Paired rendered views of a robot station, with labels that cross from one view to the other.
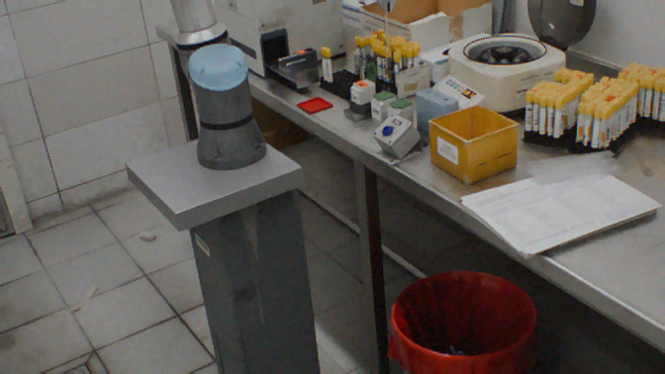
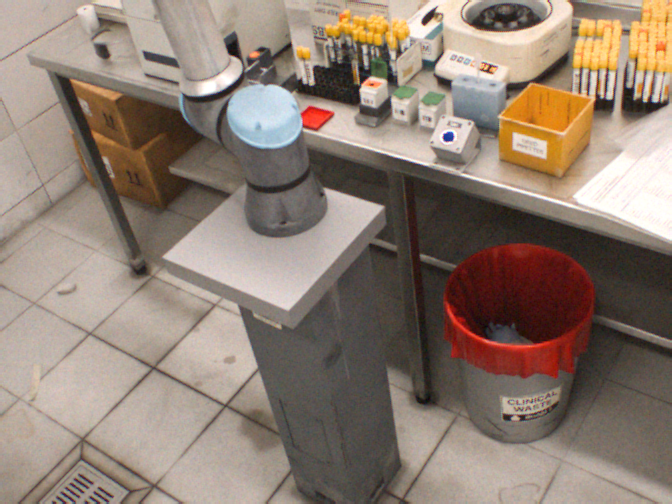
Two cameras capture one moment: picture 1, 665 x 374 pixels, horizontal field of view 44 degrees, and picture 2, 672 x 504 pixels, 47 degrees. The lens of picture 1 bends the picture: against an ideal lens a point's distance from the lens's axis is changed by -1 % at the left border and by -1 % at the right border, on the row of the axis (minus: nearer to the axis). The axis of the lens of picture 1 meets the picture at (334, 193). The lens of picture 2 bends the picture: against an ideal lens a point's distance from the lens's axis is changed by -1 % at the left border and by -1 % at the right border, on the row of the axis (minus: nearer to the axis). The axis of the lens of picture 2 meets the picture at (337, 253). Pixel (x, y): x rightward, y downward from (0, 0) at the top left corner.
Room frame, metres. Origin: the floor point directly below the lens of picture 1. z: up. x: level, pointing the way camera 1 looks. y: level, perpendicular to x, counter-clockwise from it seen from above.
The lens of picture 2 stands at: (0.52, 0.49, 1.80)
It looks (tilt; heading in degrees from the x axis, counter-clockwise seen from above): 42 degrees down; 342
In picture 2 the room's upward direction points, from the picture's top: 11 degrees counter-clockwise
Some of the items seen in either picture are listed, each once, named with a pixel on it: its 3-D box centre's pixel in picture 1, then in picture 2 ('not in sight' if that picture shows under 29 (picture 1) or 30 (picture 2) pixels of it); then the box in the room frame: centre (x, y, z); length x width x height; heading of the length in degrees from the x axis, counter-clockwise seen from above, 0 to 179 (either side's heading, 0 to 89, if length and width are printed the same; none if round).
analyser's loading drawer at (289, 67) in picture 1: (288, 65); (253, 75); (2.10, 0.09, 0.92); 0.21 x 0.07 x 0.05; 30
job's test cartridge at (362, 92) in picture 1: (363, 96); (374, 96); (1.85, -0.09, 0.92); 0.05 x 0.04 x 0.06; 119
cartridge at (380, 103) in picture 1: (384, 108); (405, 105); (1.79, -0.14, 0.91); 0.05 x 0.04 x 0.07; 120
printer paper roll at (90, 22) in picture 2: not in sight; (88, 19); (2.76, 0.36, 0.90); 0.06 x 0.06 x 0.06; 30
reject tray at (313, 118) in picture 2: (315, 105); (313, 117); (1.91, 0.03, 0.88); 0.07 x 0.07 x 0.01; 30
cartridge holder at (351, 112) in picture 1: (364, 106); (375, 107); (1.85, -0.09, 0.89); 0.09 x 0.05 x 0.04; 119
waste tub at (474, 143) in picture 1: (472, 143); (545, 129); (1.53, -0.30, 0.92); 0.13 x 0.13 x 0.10; 27
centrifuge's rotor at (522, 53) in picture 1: (504, 61); (505, 22); (1.87, -0.44, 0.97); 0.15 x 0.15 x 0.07
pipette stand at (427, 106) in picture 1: (436, 116); (478, 104); (1.68, -0.25, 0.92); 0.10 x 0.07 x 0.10; 32
